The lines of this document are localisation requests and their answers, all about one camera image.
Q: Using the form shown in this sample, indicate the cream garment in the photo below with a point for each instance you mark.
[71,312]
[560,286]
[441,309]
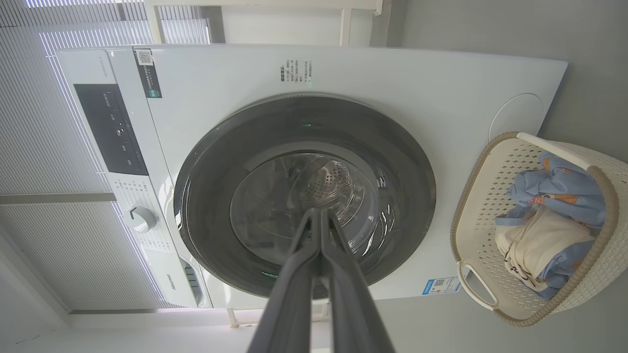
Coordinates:
[539,240]

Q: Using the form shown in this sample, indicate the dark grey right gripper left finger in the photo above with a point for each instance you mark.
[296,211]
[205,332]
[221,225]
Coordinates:
[289,304]

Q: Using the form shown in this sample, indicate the cream perforated laundry basket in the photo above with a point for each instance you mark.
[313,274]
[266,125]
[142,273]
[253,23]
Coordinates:
[481,196]

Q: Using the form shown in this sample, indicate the black QR code sticker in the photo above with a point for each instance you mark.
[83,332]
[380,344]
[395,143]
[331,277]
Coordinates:
[148,73]

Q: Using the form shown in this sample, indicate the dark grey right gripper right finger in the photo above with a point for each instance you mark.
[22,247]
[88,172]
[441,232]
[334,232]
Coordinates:
[351,309]

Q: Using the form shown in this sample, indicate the blue patterned garment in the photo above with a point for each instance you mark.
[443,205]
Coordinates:
[564,189]

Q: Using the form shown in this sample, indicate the black round washer door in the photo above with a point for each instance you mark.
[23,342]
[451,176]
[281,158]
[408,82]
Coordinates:
[216,206]

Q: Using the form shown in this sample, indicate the black washing machine display panel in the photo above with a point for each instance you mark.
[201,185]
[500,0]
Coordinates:
[110,130]

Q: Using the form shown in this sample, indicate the blue energy label sticker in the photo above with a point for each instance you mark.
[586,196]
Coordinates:
[441,286]

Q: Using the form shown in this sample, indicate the white front-load washing machine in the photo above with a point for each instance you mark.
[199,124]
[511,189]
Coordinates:
[417,83]

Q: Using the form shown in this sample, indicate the grey round plate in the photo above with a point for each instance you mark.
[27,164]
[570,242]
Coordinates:
[515,115]

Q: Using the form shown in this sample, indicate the white washing machine dial knob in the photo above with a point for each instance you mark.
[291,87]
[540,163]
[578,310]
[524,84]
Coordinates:
[141,218]

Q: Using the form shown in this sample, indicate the white detergent drawer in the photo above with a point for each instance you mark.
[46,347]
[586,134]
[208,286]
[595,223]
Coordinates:
[174,279]

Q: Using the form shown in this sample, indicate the white pleated window blind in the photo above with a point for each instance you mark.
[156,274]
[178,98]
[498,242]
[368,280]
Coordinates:
[44,122]

